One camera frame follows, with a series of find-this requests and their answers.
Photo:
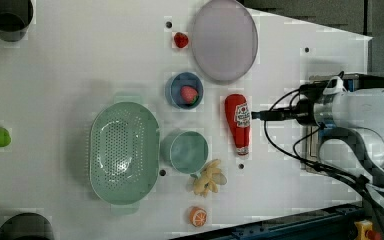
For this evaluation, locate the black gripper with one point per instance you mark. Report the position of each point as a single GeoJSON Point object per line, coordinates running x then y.
{"type": "Point", "coordinates": [302, 112]}

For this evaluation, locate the red plush ketchup bottle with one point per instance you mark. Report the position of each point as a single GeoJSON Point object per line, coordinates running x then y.
{"type": "Point", "coordinates": [238, 118]}

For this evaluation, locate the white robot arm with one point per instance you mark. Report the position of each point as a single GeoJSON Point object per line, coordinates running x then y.
{"type": "Point", "coordinates": [369, 185]}

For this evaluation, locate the green plastic strainer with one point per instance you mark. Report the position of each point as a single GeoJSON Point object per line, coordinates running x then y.
{"type": "Point", "coordinates": [124, 153]}

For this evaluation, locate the strawberry in blue bowl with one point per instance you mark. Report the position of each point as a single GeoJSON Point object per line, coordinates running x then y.
{"type": "Point", "coordinates": [189, 94]}

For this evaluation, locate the peeled toy banana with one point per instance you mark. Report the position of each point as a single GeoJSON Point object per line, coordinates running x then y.
{"type": "Point", "coordinates": [209, 179]}

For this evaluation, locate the lavender round plate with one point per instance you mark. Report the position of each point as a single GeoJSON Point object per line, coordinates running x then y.
{"type": "Point", "coordinates": [224, 40]}

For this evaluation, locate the blue bowl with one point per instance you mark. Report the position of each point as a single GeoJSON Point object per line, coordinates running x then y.
{"type": "Point", "coordinates": [174, 85]}

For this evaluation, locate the green mug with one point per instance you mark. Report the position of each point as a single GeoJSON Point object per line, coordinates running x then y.
{"type": "Point", "coordinates": [186, 151]}

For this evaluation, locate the red strawberry on table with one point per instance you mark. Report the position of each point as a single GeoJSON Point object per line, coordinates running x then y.
{"type": "Point", "coordinates": [181, 40]}

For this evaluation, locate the orange slice toy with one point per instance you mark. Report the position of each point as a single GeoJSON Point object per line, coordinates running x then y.
{"type": "Point", "coordinates": [198, 217]}

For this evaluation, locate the yellow red emergency button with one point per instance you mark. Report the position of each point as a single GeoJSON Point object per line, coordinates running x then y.
{"type": "Point", "coordinates": [365, 231]}

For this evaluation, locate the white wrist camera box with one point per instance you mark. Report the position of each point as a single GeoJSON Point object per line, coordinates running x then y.
{"type": "Point", "coordinates": [334, 86]}

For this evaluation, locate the blue metal frame rail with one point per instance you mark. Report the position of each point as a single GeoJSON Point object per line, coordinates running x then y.
{"type": "Point", "coordinates": [333, 223]}

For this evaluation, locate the black cylinder post lower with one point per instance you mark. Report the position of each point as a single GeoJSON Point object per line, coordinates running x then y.
{"type": "Point", "coordinates": [27, 226]}

